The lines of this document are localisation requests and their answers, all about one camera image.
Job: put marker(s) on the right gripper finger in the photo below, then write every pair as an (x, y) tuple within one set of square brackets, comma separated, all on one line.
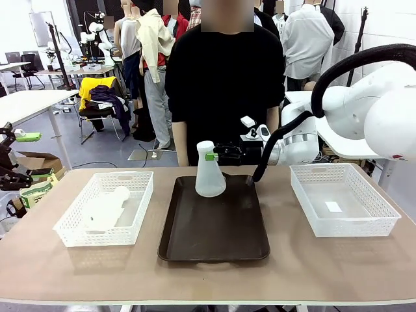
[(227, 149), (227, 160)]

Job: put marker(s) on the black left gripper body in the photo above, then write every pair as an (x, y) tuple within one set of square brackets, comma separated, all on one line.
[(5, 161)]

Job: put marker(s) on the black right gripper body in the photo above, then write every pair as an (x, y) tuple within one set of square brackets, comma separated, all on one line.
[(252, 154)]

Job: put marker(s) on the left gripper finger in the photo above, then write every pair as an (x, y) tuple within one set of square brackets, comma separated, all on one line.
[(19, 180), (29, 137)]

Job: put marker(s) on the person's right forearm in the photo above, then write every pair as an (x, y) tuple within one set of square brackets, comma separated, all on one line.
[(181, 143)]

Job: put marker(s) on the person's left forearm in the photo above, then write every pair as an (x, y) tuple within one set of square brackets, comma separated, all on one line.
[(273, 117)]

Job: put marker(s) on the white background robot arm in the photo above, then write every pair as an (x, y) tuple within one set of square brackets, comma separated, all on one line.
[(102, 39)]

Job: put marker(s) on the green and white bag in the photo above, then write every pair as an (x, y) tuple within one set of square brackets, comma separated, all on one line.
[(35, 195)]

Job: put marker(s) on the brown cardboard box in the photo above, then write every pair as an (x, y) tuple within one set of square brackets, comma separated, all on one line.
[(42, 161)]

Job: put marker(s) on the person in black shirt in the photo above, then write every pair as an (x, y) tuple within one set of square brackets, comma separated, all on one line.
[(224, 91)]

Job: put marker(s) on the black office chair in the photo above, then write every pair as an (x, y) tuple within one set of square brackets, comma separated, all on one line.
[(29, 70)]

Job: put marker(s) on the dark brown plastic tray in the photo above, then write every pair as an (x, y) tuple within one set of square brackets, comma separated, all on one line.
[(211, 227)]

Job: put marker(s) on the yellow garment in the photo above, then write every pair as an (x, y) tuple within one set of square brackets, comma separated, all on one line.
[(85, 87)]

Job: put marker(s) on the grey floor socket plate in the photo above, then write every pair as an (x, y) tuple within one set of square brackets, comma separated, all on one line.
[(146, 155)]

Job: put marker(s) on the cluttered background work table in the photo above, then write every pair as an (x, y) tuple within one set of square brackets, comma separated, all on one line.
[(81, 70)]

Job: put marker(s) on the black tripod stand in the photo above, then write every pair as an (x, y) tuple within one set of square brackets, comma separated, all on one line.
[(360, 32), (60, 55)]

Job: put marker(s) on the dark purple garment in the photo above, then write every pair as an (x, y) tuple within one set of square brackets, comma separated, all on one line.
[(109, 96)]

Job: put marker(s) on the white perforated plastic basket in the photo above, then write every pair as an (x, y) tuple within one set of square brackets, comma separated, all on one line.
[(351, 227), (97, 239)]

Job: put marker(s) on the grey whiteboard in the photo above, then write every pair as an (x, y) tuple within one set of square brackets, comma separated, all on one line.
[(42, 29)]

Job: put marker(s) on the mannequin with beige jacket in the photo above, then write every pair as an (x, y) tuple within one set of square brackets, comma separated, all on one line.
[(156, 65)]

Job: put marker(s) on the mannequin with white dress shirt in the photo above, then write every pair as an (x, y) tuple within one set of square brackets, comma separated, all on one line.
[(308, 45)]

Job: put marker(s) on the mannequin with red shirt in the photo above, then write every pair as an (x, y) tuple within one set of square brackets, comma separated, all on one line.
[(178, 29)]

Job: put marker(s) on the mannequin with plaid shirt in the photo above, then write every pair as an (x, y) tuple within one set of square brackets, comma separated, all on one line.
[(194, 19)]

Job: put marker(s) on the mannequin with white tank top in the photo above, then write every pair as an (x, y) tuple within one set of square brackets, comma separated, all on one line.
[(130, 42)]

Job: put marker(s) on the mannequin with black jacket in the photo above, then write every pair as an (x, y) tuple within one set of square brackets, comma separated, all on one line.
[(336, 24)]

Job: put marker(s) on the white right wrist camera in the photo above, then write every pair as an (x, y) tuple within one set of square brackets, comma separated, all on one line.
[(248, 121)]

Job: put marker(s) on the metal frame chair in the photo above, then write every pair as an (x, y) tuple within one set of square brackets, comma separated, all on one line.
[(97, 115)]

